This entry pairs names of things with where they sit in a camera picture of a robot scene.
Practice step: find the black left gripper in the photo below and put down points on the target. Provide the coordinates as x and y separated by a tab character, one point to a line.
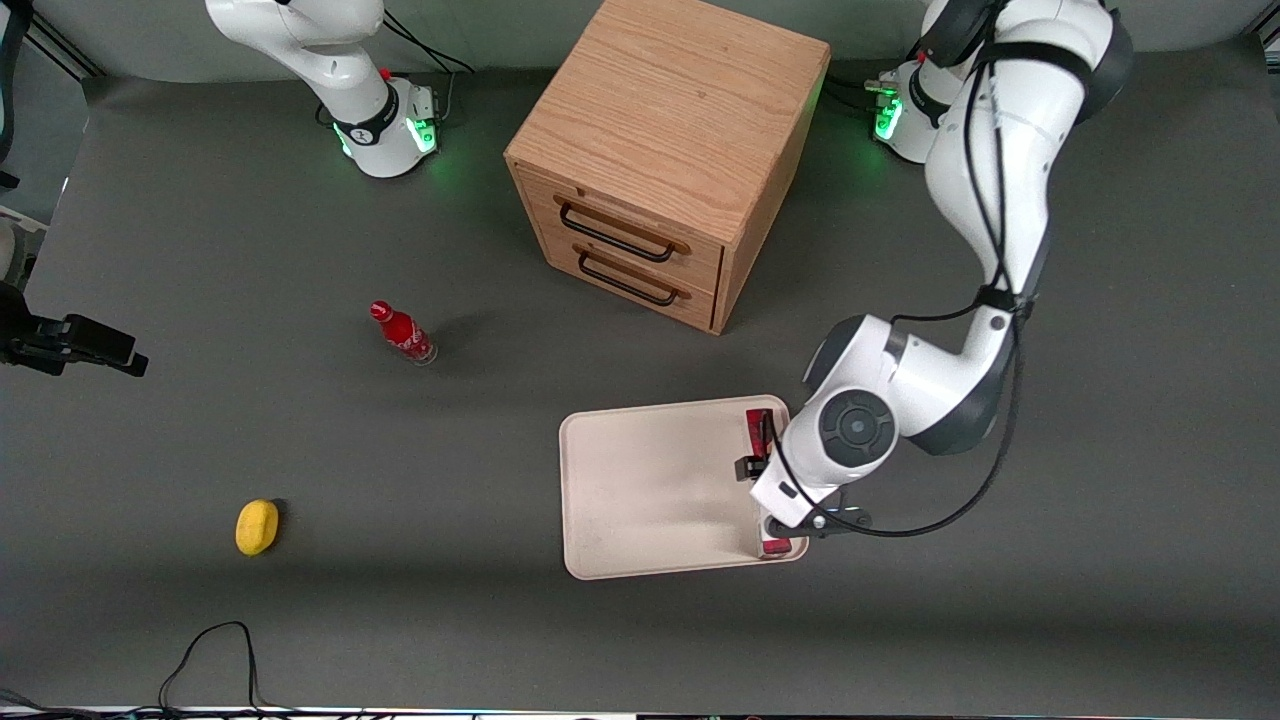
752	466

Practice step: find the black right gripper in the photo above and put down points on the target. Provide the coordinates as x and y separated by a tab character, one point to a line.
38	338

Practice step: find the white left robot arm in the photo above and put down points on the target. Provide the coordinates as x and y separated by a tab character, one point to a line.
1000	180

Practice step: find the white rectangular tray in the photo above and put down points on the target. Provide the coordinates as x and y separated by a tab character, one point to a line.
650	490

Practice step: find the yellow lemon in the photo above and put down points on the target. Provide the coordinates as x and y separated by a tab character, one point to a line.
257	527

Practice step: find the red cola bottle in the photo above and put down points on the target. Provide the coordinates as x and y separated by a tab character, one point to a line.
404	333

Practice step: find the wooden drawer cabinet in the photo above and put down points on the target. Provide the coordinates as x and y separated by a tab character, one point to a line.
670	110

